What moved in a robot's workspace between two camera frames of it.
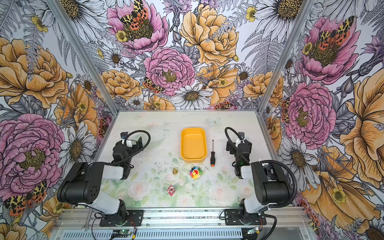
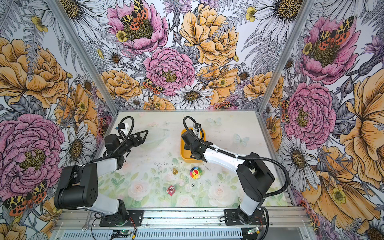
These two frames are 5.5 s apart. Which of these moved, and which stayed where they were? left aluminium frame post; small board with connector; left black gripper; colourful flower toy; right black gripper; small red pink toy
Moved: right black gripper; left black gripper
Stayed: small red pink toy; left aluminium frame post; colourful flower toy; small board with connector
